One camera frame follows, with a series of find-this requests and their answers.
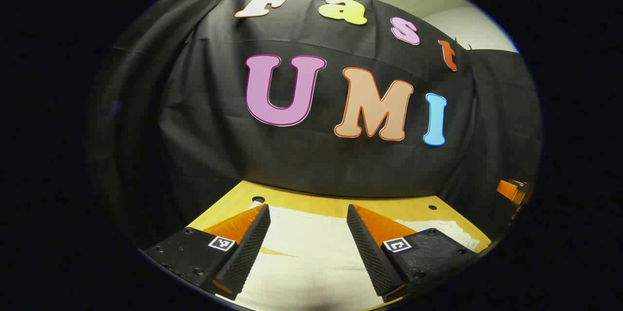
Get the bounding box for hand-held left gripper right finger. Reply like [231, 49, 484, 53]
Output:
[347, 204, 482, 303]

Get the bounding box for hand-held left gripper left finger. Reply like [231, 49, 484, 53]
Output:
[139, 204, 271, 301]

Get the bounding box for cream white jeans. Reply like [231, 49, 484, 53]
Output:
[229, 204, 480, 311]

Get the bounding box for black backdrop cloth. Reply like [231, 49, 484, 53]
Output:
[88, 0, 543, 253]

